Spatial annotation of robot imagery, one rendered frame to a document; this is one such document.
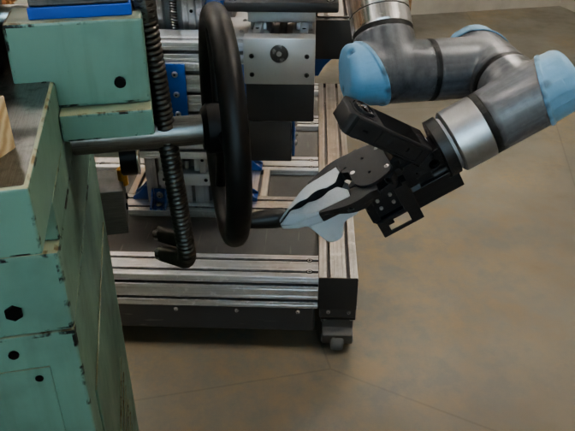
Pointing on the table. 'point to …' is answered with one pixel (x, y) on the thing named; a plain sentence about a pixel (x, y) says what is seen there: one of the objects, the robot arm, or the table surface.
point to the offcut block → (5, 130)
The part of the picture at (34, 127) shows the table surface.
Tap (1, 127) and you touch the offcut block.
